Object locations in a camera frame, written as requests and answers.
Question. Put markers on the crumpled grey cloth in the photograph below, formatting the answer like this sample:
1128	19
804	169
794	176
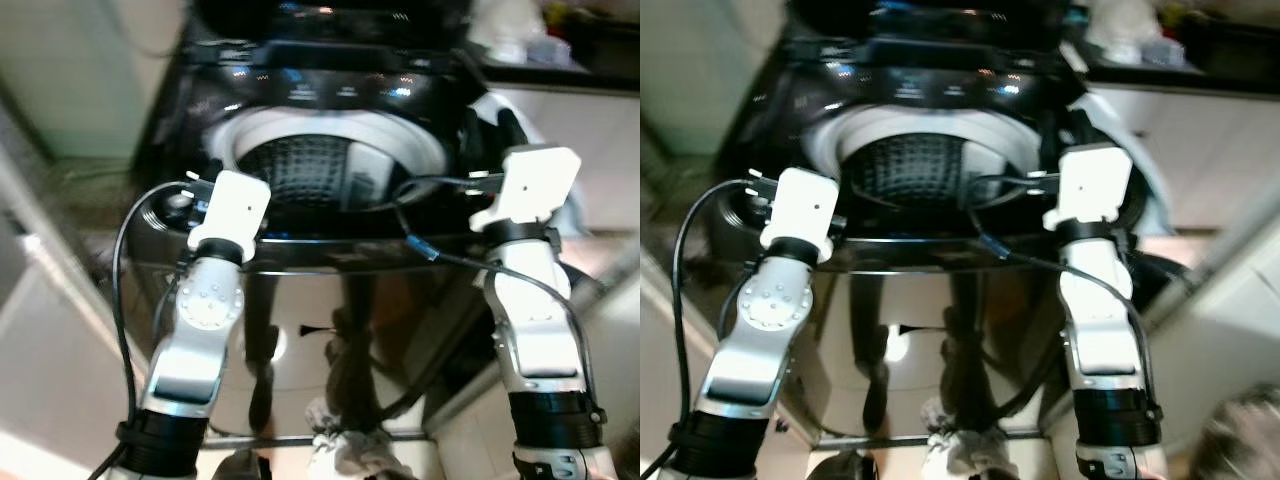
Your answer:
355	450
965	450

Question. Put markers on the white bag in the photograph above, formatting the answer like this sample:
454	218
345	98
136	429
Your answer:
1125	30
510	30

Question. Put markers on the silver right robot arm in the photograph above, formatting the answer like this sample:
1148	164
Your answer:
535	320
1100	320

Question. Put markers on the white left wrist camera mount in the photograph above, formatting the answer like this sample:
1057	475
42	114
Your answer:
803	210
235	210

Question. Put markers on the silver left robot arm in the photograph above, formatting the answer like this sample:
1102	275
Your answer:
205	300
765	305

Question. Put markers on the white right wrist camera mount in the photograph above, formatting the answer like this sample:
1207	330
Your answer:
535	185
1092	185

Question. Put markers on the black top-load washing machine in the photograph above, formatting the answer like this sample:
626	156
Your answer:
300	300
920	300

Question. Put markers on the perforated steel washer drum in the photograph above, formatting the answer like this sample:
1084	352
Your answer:
320	170
915	170

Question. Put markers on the dark robot foot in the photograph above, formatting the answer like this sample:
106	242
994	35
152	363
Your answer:
845	468
240	468

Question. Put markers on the white cabinet with black countertop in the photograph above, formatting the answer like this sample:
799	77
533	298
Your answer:
590	140
1210	140

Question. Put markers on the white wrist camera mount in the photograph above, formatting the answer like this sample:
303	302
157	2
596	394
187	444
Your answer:
803	210
1092	185
535	185
235	210

